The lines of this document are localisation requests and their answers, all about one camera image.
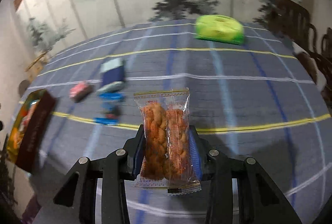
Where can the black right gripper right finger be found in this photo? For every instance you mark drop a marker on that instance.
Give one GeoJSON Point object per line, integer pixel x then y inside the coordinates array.
{"type": "Point", "coordinates": [260, 199]}

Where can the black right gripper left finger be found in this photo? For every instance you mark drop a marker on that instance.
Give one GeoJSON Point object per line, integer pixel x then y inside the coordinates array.
{"type": "Point", "coordinates": [75, 201]}

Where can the clear orange twist snack packet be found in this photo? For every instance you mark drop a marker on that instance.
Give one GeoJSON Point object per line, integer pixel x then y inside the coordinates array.
{"type": "Point", "coordinates": [167, 163]}

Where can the blue clear snack packet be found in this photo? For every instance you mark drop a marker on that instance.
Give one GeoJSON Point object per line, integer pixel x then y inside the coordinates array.
{"type": "Point", "coordinates": [110, 108]}

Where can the pink patterned snack packet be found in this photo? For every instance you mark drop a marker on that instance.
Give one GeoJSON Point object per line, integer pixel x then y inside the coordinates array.
{"type": "Point", "coordinates": [80, 91]}

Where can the blue white biscuit pack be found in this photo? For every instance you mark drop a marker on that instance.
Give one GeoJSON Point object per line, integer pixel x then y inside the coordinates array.
{"type": "Point", "coordinates": [112, 76]}

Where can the gold metal tin tray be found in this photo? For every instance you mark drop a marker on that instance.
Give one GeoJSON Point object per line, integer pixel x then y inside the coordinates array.
{"type": "Point", "coordinates": [28, 129]}

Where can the blue plaid tablecloth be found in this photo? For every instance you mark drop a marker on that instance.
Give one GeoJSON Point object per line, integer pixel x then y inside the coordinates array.
{"type": "Point", "coordinates": [252, 100]}

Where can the light bamboo chair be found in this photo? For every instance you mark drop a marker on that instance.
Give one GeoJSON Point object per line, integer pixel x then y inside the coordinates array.
{"type": "Point", "coordinates": [34, 69]}

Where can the dark wooden chair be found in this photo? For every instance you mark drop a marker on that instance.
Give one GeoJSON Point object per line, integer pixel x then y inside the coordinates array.
{"type": "Point", "coordinates": [318, 66]}
{"type": "Point", "coordinates": [294, 21]}

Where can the green tissue pack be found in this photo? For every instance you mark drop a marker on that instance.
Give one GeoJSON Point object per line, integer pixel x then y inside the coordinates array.
{"type": "Point", "coordinates": [219, 28]}

